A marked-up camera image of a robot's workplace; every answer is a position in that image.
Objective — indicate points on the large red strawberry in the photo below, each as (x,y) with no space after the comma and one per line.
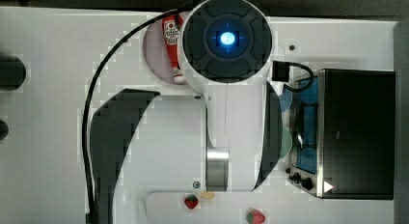
(255,217)

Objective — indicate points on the blue cup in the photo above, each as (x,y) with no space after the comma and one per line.
(285,100)

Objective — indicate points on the green cup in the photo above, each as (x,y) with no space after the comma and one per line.
(286,143)

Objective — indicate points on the grey round plate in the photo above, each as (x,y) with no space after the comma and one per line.
(156,53)

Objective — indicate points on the yellow banana bunch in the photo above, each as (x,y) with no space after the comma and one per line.
(207,195)

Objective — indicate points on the red ketchup bottle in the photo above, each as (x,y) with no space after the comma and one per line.
(170,32)

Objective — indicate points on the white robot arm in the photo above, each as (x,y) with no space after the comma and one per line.
(220,131)

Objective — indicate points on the black toaster oven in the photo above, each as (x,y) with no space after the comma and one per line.
(343,135)

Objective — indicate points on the small red strawberry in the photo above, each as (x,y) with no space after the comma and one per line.
(191,201)

